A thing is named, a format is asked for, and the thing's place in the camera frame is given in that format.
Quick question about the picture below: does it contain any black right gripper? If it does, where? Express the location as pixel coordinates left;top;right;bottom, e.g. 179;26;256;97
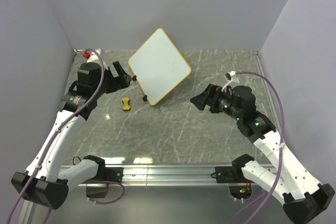
190;83;243;121

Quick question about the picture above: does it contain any yellow and black eraser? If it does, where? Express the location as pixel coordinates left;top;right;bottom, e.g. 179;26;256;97
122;97;131;111

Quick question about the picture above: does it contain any yellow framed whiteboard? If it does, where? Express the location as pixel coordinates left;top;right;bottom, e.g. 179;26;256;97
128;28;192;106

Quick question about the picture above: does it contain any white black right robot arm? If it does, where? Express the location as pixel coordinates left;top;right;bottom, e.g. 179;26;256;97
190;84;335;223

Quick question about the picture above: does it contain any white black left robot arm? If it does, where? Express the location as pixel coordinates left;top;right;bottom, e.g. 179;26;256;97
11;61;131;209

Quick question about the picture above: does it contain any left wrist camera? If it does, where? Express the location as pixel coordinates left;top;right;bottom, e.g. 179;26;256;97
82;50;100;64

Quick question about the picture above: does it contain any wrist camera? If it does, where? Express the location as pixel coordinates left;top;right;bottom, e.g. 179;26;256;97
222;71;240;92
82;50;100;64

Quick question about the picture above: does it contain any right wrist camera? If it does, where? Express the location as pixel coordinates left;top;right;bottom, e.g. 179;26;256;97
222;71;240;92

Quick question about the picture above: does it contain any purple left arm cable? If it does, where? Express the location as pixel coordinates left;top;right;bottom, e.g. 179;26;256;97
5;48;125;224

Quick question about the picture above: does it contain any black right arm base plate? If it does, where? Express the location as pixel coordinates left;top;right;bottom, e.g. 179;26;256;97
211;166;247;184

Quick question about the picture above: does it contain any aluminium rail frame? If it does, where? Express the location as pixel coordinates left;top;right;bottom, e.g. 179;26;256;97
17;49;308;224

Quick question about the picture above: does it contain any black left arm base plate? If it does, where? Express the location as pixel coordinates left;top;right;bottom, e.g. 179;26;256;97
98;167;124;183

